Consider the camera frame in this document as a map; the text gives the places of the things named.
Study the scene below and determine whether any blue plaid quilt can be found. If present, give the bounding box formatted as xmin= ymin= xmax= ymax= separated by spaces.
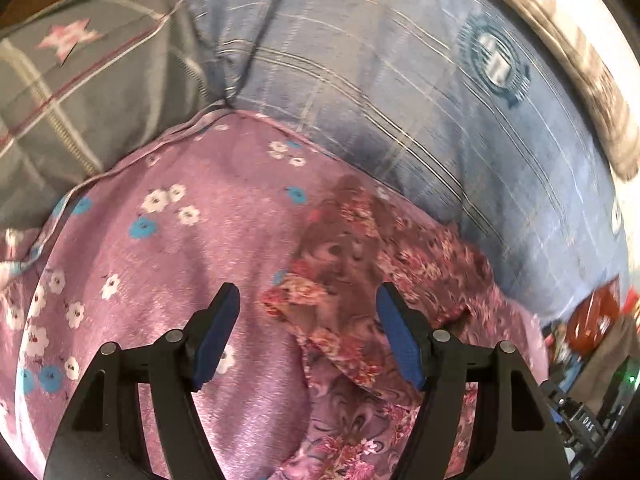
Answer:
xmin=190 ymin=0 xmax=630 ymax=322

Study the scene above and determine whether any red plastic bag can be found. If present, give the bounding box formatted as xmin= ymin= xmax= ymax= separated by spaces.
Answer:
xmin=566 ymin=278 xmax=620 ymax=359

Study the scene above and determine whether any brown grey cloth pile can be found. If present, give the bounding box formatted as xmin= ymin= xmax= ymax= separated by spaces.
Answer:
xmin=580 ymin=314 xmax=639 ymax=413

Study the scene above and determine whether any grey plaid star pillow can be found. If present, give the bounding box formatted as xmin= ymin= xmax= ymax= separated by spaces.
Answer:
xmin=1 ymin=0 xmax=210 ymax=230

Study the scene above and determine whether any pink floral patterned garment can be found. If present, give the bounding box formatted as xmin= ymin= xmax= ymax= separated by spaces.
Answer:
xmin=262 ymin=176 xmax=503 ymax=479

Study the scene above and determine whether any purple floral bedsheet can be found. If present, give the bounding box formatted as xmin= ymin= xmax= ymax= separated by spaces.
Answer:
xmin=1 ymin=113 xmax=548 ymax=479

